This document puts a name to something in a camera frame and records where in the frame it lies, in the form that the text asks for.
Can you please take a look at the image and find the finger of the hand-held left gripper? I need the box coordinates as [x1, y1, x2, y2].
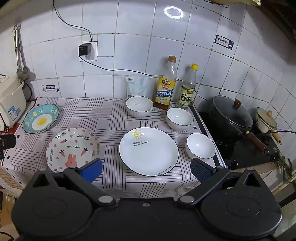
[0, 135, 17, 160]

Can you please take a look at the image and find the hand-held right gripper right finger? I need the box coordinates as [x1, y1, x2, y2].
[177, 158, 266, 207]

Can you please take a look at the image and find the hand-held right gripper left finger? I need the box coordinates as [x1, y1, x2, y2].
[29, 158, 116, 207]

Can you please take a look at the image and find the white ribbed bowl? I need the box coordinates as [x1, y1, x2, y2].
[166, 108, 194, 131]
[125, 96, 154, 118]
[185, 133, 216, 160]

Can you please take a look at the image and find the pink bunny carrot plate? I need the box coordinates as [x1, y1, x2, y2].
[46, 127, 100, 173]

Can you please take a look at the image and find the blue fried egg plate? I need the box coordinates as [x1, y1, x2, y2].
[23, 104, 59, 134]

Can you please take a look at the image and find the white sun print plate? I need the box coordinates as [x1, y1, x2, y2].
[119, 127, 179, 177]

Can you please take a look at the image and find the white rice cooker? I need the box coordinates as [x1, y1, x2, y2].
[0, 74, 27, 132]

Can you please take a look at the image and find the black cooking pot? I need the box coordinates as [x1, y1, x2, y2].
[209, 100, 269, 152]

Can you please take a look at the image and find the black induction cooktop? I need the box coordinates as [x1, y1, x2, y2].
[193, 104, 280, 169]

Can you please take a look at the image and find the striped white tablecloth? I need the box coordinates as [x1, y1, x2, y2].
[1, 96, 227, 202]

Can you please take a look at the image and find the glass pot lid wooden knob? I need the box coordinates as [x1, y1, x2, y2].
[212, 95, 253, 127]

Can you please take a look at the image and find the hanging metal ladle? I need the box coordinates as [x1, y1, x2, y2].
[13, 24, 31, 81]

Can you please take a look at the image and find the light wooden board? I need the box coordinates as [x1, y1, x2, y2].
[261, 162, 289, 193]

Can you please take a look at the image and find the clear vinegar bottle yellow cap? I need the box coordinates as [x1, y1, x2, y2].
[176, 64, 199, 109]

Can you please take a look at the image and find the small cream enamel pot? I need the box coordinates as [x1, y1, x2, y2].
[255, 107, 282, 145]

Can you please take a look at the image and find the cooking wine bottle yellow label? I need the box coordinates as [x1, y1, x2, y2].
[154, 56, 178, 111]

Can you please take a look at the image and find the white salt bag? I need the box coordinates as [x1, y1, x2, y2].
[125, 75, 149, 99]

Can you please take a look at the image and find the black power adapter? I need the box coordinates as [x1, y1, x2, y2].
[79, 43, 92, 57]

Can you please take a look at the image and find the black rice cooker cable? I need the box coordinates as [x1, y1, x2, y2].
[24, 82, 33, 102]

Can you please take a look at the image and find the long black power cable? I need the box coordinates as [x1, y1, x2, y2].
[79, 55, 214, 102]

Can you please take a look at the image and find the white wall socket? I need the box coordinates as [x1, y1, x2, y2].
[79, 41, 98, 62]

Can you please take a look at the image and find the dark blue wall sticker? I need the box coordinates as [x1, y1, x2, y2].
[214, 35, 234, 50]

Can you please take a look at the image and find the thin black adapter cable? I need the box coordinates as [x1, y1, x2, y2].
[53, 0, 93, 44]

